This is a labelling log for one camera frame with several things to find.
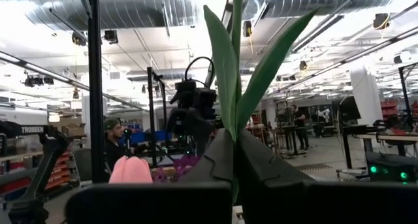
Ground purple artificial flower bunch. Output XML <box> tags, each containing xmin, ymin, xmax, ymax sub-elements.
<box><xmin>152</xmin><ymin>154</ymin><xmax>201</xmax><ymax>183</ymax></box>

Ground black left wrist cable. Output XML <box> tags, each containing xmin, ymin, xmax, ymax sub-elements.
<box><xmin>184</xmin><ymin>56</ymin><xmax>216</xmax><ymax>88</ymax></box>

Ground black monitor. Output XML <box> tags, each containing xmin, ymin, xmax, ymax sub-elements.
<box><xmin>332</xmin><ymin>95</ymin><xmax>362</xmax><ymax>127</ymax></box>

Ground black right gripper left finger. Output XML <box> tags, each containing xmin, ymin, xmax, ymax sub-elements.
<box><xmin>65</xmin><ymin>129</ymin><xmax>234</xmax><ymax>224</ymax></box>

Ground pink artificial tulip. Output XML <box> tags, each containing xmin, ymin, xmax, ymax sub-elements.
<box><xmin>108</xmin><ymin>155</ymin><xmax>153</xmax><ymax>184</ymax></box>
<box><xmin>202</xmin><ymin>0</ymin><xmax>320</xmax><ymax>205</ymax></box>

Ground black computer green lights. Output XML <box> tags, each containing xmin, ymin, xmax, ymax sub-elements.
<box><xmin>364</xmin><ymin>151</ymin><xmax>418</xmax><ymax>186</ymax></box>

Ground black legged work table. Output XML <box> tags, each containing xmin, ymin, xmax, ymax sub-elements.
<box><xmin>339</xmin><ymin>124</ymin><xmax>418</xmax><ymax>172</ymax></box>

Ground silver ventilation duct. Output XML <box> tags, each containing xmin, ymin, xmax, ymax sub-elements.
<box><xmin>25</xmin><ymin>0</ymin><xmax>393</xmax><ymax>28</ymax></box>

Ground white column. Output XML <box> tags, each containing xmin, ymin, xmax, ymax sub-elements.
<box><xmin>349</xmin><ymin>65</ymin><xmax>383</xmax><ymax>127</ymax></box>

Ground black metal rig frame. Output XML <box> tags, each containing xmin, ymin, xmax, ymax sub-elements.
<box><xmin>75</xmin><ymin>0</ymin><xmax>168</xmax><ymax>185</ymax></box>

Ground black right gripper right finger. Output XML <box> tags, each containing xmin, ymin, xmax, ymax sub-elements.
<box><xmin>237</xmin><ymin>129</ymin><xmax>418</xmax><ymax>224</ymax></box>

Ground person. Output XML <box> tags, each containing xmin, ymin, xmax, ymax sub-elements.
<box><xmin>289</xmin><ymin>104</ymin><xmax>310</xmax><ymax>152</ymax></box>
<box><xmin>103</xmin><ymin>117</ymin><xmax>146</xmax><ymax>182</ymax></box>

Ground black ceiling camera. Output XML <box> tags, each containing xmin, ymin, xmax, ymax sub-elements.
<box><xmin>103</xmin><ymin>29</ymin><xmax>119</xmax><ymax>45</ymax></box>

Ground shelf rack with red bins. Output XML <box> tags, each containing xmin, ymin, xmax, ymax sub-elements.
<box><xmin>0</xmin><ymin>148</ymin><xmax>81</xmax><ymax>202</ymax></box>

